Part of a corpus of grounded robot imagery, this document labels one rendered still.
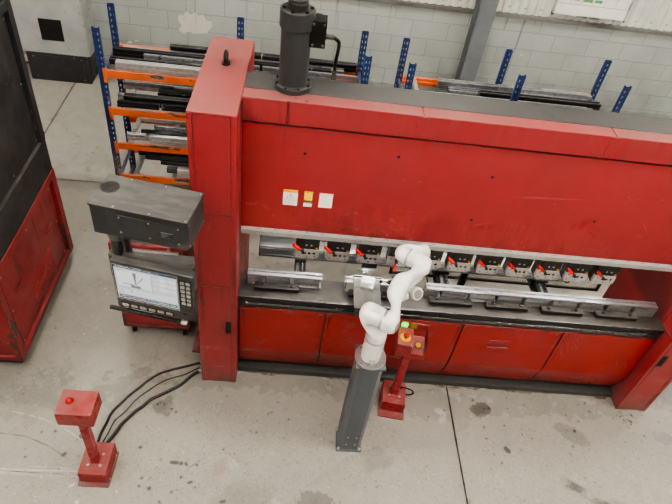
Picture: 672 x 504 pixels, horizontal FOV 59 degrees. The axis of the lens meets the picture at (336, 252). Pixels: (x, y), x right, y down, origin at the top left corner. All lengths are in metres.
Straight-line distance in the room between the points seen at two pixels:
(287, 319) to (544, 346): 1.88
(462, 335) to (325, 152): 1.77
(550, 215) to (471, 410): 1.74
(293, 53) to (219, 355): 2.24
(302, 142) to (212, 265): 0.96
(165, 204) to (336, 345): 1.88
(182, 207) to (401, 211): 1.33
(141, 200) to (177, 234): 0.25
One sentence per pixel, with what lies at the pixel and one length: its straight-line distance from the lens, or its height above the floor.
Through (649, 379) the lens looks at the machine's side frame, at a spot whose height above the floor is 0.43.
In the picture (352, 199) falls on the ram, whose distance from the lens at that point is 3.52.
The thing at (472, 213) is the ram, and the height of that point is 1.67.
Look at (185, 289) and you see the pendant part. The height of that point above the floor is 1.50.
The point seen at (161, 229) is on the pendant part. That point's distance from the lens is 2.99.
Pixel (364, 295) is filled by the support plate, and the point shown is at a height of 1.00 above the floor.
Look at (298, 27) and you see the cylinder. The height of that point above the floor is 2.66.
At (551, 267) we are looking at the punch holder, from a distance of 4.15.
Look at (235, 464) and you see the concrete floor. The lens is 4.31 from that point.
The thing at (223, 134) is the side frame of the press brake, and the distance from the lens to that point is 3.07.
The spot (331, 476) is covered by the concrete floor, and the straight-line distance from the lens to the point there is 4.31.
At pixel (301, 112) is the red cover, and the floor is 2.24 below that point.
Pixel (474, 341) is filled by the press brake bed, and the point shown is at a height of 0.59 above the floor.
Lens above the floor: 3.86
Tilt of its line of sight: 43 degrees down
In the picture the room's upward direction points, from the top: 9 degrees clockwise
